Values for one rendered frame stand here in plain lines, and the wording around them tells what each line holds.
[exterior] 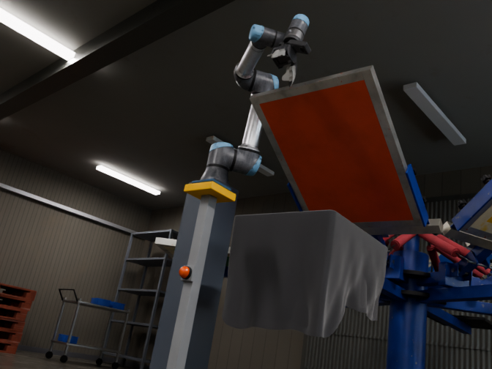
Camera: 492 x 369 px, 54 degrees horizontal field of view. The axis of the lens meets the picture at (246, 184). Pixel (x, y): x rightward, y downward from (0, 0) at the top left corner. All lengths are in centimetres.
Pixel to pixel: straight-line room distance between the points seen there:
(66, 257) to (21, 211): 111
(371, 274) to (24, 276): 734
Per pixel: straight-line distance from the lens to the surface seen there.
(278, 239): 178
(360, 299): 190
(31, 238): 881
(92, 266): 932
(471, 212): 233
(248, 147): 247
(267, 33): 220
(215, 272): 229
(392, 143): 211
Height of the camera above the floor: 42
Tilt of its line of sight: 20 degrees up
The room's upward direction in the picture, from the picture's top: 10 degrees clockwise
